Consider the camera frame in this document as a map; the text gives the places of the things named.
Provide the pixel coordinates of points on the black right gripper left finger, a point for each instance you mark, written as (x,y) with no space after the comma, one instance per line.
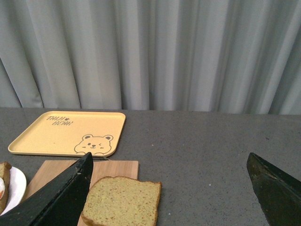
(58,203)

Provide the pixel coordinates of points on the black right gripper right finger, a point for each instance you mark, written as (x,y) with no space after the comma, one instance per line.
(278,193)

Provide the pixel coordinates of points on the white round plate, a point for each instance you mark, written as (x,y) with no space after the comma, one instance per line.
(16,189)

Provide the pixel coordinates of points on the bottom sandwich bread slice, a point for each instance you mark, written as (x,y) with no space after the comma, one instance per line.
(5,168)

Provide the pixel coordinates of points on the wooden cutting board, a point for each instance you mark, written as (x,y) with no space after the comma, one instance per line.
(52,168)

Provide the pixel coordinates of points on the yellow bear tray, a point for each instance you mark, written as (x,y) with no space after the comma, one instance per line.
(67,133)

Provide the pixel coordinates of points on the grey curtain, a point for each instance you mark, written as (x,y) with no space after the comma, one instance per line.
(228,56)

